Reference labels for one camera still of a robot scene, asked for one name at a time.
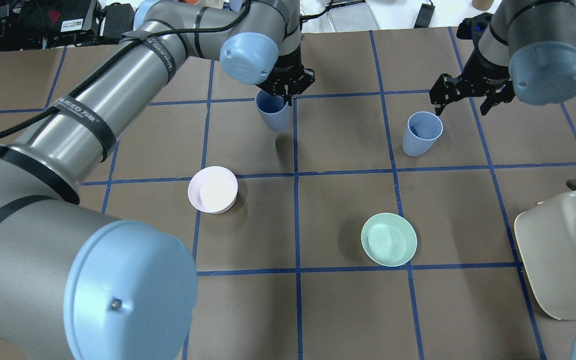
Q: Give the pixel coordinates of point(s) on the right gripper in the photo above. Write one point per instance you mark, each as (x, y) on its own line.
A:
(485, 80)

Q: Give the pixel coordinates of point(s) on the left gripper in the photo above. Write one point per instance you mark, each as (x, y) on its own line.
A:
(288, 64)

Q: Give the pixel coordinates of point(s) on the blue cup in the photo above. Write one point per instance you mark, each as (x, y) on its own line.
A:
(423, 129)
(273, 110)

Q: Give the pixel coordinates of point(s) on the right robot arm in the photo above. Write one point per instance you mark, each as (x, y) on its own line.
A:
(525, 50)

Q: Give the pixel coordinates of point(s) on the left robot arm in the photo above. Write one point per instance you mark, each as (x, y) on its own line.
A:
(80, 284)

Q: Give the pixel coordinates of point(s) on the kitchen scale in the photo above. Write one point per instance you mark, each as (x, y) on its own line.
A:
(351, 16)

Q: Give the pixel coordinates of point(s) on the black power adapter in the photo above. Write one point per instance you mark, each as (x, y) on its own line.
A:
(425, 15)

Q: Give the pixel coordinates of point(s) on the pink bowl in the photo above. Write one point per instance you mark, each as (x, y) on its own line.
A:
(213, 190)

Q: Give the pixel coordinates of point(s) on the green bowl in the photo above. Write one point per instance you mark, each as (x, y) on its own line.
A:
(388, 239)

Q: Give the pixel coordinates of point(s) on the cream toaster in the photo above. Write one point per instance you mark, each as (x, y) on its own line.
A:
(546, 238)

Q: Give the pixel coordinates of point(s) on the black computer box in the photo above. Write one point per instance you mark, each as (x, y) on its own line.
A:
(45, 24)

